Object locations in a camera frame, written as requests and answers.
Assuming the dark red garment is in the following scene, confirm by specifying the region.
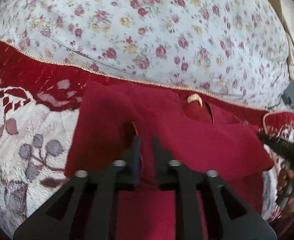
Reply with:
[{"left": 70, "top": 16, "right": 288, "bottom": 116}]
[{"left": 65, "top": 82, "right": 273, "bottom": 239}]

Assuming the person's right hand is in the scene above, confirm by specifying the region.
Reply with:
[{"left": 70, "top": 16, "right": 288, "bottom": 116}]
[{"left": 276, "top": 162, "right": 294, "bottom": 218}]

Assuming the red white fleece blanket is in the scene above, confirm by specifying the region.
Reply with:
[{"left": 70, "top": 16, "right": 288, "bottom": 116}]
[{"left": 0, "top": 41, "right": 294, "bottom": 237}]

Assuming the floral white quilt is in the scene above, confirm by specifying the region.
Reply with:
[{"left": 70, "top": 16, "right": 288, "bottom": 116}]
[{"left": 0, "top": 0, "right": 289, "bottom": 110}]

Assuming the black charger cable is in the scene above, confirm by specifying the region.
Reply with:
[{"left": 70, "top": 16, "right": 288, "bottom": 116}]
[{"left": 279, "top": 93, "right": 294, "bottom": 111}]

